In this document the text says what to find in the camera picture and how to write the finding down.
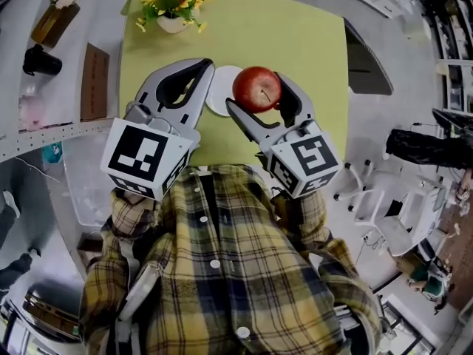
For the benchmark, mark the teal bag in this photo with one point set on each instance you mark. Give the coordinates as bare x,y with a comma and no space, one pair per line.
51,153

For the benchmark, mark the brown tissue box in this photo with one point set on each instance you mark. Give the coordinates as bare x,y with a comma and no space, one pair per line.
55,22

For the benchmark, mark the pink plastic bag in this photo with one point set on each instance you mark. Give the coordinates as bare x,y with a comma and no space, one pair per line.
32,109

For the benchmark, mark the flat brown cardboard box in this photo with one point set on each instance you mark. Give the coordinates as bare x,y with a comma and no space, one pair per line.
95,83

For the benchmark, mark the black garment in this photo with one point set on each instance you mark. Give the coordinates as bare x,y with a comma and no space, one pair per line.
425,148

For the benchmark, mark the sunflower pot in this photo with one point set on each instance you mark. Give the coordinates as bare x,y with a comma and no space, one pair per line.
177,2

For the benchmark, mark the white metal shelf rack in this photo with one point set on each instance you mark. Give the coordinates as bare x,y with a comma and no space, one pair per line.
55,131

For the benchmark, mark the red apple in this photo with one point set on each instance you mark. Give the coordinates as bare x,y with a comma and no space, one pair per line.
256,89

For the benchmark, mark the person's plaid shirt torso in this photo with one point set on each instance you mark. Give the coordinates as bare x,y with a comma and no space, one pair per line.
240,272

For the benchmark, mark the black bottle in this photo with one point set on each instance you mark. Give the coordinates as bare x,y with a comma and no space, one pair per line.
42,61

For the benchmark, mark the white office chair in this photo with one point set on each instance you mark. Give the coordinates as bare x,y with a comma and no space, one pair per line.
380,213

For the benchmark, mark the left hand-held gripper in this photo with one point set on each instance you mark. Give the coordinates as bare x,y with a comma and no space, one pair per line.
140,154

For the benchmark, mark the white small plate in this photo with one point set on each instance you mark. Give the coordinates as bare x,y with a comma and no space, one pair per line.
220,87

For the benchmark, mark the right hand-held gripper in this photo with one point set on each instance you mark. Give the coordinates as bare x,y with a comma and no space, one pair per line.
306,157

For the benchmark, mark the person's right forearm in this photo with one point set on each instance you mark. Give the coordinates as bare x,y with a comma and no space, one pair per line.
303,220

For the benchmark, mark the clear plastic bin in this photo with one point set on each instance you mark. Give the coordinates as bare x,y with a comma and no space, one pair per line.
85,198

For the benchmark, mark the person's left forearm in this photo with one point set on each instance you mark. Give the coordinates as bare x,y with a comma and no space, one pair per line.
129,216

